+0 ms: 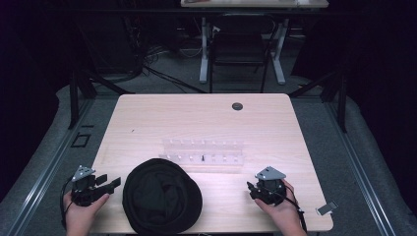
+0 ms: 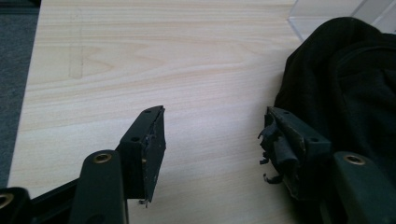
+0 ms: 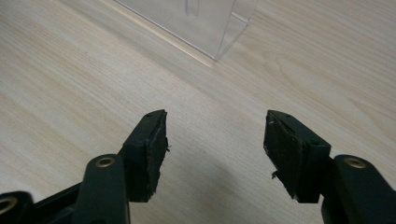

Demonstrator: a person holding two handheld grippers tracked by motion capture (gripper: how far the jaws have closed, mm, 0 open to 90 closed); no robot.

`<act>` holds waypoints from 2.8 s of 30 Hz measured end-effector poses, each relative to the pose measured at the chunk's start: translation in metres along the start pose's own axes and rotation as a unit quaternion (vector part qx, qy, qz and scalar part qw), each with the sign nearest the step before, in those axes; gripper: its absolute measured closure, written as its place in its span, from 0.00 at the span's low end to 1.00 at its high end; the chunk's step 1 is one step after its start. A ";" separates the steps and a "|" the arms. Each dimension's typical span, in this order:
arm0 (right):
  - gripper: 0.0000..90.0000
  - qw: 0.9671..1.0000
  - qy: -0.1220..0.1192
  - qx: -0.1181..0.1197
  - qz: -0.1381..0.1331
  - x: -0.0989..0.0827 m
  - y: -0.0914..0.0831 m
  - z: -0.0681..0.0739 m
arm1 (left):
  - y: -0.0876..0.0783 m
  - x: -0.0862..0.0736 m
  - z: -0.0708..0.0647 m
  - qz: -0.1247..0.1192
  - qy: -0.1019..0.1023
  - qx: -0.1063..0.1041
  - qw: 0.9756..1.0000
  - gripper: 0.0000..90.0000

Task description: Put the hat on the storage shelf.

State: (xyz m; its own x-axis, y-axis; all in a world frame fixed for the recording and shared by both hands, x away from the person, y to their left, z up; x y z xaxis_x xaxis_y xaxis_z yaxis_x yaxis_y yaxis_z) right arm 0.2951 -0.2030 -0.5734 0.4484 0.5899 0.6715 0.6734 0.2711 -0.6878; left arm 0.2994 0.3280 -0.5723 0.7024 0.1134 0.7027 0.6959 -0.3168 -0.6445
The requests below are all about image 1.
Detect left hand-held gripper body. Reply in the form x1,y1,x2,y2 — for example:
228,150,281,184
71,165,115,207

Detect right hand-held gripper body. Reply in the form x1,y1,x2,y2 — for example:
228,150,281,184
249,165,288,207

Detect person's left hand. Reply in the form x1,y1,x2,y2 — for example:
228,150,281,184
63,191,111,236

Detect person's right hand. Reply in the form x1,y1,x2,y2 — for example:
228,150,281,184
254,178,308,236

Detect black hat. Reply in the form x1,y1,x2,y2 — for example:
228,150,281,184
122,157,204,236

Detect clear acrylic rack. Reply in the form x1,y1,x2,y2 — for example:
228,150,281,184
158,138,246,167

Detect small grey and white card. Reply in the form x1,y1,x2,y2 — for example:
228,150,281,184
316,200,338,216

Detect black chair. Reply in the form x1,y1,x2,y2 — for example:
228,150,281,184
208,13,278,94

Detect white-legged desk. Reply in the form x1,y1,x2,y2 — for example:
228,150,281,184
180,0,329,86

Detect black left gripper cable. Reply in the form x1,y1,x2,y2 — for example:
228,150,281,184
59,176,75,229

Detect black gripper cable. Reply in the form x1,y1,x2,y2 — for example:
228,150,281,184
270,182,308,233
59,176,75,229

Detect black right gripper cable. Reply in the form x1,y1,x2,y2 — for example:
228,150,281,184
270,182,308,233

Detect grey metal floor rail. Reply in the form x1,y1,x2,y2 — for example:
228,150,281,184
324,101,398,236
6,97,96,236

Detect black metal frame stand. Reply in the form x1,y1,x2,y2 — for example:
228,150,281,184
288,70,348,134
67,19,136,130

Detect black floor cables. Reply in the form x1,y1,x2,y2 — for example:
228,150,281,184
107,42,208,94

